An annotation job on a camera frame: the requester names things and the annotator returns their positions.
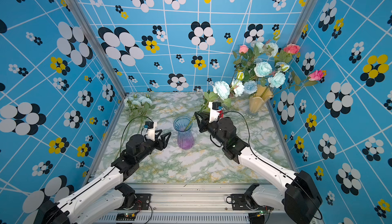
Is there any yellow ceramic vase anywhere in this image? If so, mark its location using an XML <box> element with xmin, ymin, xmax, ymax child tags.
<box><xmin>248</xmin><ymin>85</ymin><xmax>274</xmax><ymax>118</ymax></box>

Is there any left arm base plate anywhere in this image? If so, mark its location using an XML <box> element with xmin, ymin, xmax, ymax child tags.
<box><xmin>118</xmin><ymin>193</ymin><xmax>152</xmax><ymax>211</ymax></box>

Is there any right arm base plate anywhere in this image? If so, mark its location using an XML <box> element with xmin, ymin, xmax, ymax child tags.
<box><xmin>226</xmin><ymin>194</ymin><xmax>267</xmax><ymax>211</ymax></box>

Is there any left aluminium corner post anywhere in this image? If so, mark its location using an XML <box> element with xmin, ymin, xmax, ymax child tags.
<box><xmin>65</xmin><ymin>0</ymin><xmax>126</xmax><ymax>100</ymax></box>

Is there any circuit board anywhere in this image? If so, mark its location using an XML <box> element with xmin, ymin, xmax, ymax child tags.
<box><xmin>116</xmin><ymin>213</ymin><xmax>136</xmax><ymax>222</ymax></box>
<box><xmin>248</xmin><ymin>212</ymin><xmax>265</xmax><ymax>224</ymax></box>

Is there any left circuit board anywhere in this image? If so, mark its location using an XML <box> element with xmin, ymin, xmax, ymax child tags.
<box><xmin>116</xmin><ymin>213</ymin><xmax>136</xmax><ymax>222</ymax></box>

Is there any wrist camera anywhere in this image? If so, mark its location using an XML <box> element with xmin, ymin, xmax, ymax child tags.
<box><xmin>208</xmin><ymin>101</ymin><xmax>223</xmax><ymax>123</ymax></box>
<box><xmin>145</xmin><ymin>121</ymin><xmax>157</xmax><ymax>141</ymax></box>

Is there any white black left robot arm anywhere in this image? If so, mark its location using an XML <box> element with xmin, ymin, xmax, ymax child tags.
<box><xmin>33</xmin><ymin>129</ymin><xmax>171</xmax><ymax>224</ymax></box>

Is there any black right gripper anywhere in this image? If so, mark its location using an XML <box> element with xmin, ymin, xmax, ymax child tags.
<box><xmin>196</xmin><ymin>111</ymin><xmax>229</xmax><ymax>148</ymax></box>

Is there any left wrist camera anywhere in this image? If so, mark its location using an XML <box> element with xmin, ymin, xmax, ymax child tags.
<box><xmin>145</xmin><ymin>121</ymin><xmax>157</xmax><ymax>141</ymax></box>

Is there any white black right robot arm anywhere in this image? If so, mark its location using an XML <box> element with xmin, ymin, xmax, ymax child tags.
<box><xmin>195</xmin><ymin>112</ymin><xmax>323</xmax><ymax>224</ymax></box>

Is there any red rose teal flower branch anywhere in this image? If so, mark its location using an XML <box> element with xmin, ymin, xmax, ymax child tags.
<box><xmin>198</xmin><ymin>70</ymin><xmax>257</xmax><ymax>112</ymax></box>

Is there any right circuit board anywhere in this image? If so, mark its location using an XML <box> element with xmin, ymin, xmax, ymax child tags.
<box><xmin>248</xmin><ymin>212</ymin><xmax>265</xmax><ymax>224</ymax></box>

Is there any aluminium corner post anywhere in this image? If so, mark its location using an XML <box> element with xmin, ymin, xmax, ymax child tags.
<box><xmin>65</xmin><ymin>0</ymin><xmax>126</xmax><ymax>100</ymax></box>
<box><xmin>287</xmin><ymin>0</ymin><xmax>318</xmax><ymax>44</ymax></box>

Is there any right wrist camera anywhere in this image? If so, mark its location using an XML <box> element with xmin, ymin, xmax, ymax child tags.
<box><xmin>208</xmin><ymin>101</ymin><xmax>223</xmax><ymax>123</ymax></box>

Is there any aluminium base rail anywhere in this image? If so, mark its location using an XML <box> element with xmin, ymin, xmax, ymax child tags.
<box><xmin>55</xmin><ymin>182</ymin><xmax>325</xmax><ymax>224</ymax></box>

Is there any right aluminium corner post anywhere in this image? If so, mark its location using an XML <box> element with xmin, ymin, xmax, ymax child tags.
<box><xmin>287</xmin><ymin>0</ymin><xmax>318</xmax><ymax>44</ymax></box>

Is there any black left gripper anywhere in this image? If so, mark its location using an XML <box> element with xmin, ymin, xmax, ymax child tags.
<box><xmin>137</xmin><ymin>128</ymin><xmax>172</xmax><ymax>164</ymax></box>

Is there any blue purple ribbed glass vase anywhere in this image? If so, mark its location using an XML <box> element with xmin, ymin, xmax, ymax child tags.
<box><xmin>173</xmin><ymin>116</ymin><xmax>195</xmax><ymax>150</ymax></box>

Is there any mixed flower bouquet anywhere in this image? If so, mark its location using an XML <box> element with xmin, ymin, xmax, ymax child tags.
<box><xmin>231</xmin><ymin>41</ymin><xmax>326</xmax><ymax>97</ymax></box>

